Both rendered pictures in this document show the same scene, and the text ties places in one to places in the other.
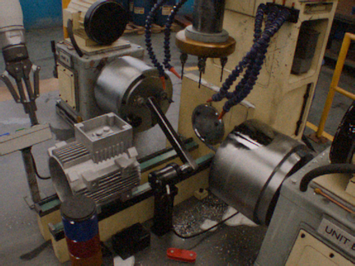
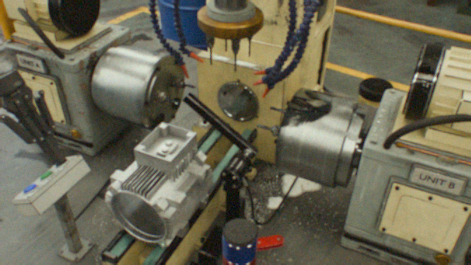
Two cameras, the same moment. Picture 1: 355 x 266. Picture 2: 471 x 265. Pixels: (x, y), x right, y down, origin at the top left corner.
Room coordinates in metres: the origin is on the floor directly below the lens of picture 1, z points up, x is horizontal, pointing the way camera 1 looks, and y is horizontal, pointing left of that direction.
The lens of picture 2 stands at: (-0.07, 0.33, 1.80)
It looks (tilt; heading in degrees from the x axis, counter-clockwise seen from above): 37 degrees down; 339
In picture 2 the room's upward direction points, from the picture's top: 1 degrees clockwise
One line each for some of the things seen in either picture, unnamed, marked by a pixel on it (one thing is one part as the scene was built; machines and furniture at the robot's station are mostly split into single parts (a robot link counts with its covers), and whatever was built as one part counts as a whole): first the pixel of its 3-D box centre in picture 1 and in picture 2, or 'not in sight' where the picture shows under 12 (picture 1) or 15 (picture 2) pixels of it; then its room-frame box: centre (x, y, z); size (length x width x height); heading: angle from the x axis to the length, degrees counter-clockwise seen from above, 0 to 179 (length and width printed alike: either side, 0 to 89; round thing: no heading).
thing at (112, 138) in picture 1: (103, 137); (167, 152); (0.76, 0.20, 1.11); 0.12 x 0.11 x 0.07; 134
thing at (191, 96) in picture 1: (217, 130); (244, 104); (1.09, -0.14, 0.97); 0.30 x 0.11 x 0.34; 44
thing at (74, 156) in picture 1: (92, 171); (161, 190); (0.73, 0.23, 1.02); 0.20 x 0.19 x 0.19; 134
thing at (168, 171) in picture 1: (216, 185); (272, 160); (0.84, -0.13, 0.92); 0.45 x 0.13 x 0.24; 134
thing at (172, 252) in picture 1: (181, 254); (268, 242); (0.64, -0.04, 0.81); 0.09 x 0.03 x 0.02; 83
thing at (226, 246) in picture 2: (80, 219); (240, 242); (0.39, 0.15, 1.19); 0.06 x 0.06 x 0.04
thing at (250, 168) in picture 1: (269, 177); (331, 140); (0.74, -0.26, 1.04); 0.41 x 0.25 x 0.25; 44
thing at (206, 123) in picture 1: (206, 125); (237, 102); (1.04, -0.09, 1.02); 0.15 x 0.02 x 0.15; 44
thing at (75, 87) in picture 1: (96, 80); (73, 80); (1.40, 0.39, 0.99); 0.35 x 0.31 x 0.37; 44
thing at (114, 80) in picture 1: (125, 88); (128, 83); (1.23, 0.22, 1.04); 0.37 x 0.25 x 0.25; 44
